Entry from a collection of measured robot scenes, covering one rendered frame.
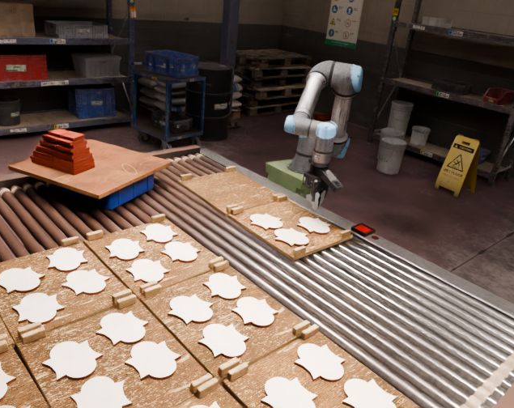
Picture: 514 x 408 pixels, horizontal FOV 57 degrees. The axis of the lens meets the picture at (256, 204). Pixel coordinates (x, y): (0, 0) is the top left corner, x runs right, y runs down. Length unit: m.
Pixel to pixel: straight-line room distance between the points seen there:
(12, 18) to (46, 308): 4.63
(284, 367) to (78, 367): 0.53
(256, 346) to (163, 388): 0.29
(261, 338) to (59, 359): 0.53
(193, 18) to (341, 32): 2.25
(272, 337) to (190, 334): 0.23
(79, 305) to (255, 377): 0.57
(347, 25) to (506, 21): 2.31
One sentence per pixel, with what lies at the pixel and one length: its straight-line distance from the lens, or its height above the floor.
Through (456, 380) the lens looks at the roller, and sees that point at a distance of 1.50.
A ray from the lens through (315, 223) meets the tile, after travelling 2.04.
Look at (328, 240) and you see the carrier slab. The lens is 1.94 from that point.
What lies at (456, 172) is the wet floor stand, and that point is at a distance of 5.46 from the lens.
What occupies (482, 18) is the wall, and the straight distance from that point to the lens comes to 6.67.
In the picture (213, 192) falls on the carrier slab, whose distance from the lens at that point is 2.25.
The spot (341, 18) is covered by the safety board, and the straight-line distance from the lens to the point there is 7.81.
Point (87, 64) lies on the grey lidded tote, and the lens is 6.10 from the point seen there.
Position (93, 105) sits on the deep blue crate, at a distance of 6.26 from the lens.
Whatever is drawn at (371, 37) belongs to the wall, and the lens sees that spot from 7.45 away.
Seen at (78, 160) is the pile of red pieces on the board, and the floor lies 1.10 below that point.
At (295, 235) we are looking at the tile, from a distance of 1.91.
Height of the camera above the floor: 1.85
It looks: 25 degrees down
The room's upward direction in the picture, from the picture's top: 6 degrees clockwise
